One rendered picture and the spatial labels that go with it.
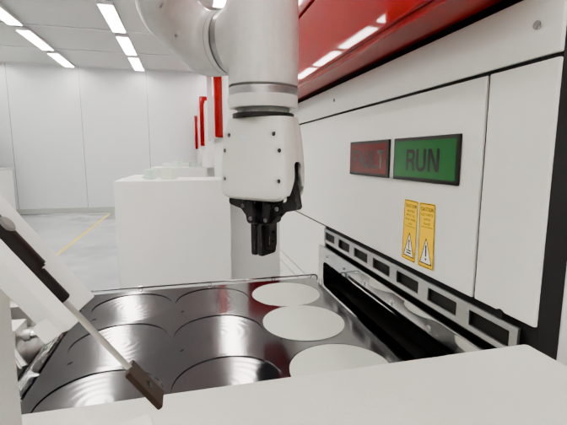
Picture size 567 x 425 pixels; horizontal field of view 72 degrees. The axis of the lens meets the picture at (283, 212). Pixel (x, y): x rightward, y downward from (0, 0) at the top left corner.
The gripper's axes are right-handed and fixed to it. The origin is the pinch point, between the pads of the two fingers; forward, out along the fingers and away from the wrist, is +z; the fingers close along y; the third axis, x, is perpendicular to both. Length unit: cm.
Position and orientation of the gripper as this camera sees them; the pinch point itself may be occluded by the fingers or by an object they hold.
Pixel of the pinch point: (263, 238)
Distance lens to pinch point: 50.4
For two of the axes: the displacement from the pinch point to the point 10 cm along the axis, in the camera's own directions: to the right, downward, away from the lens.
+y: 8.3, 0.9, -5.6
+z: 0.0, 9.9, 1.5
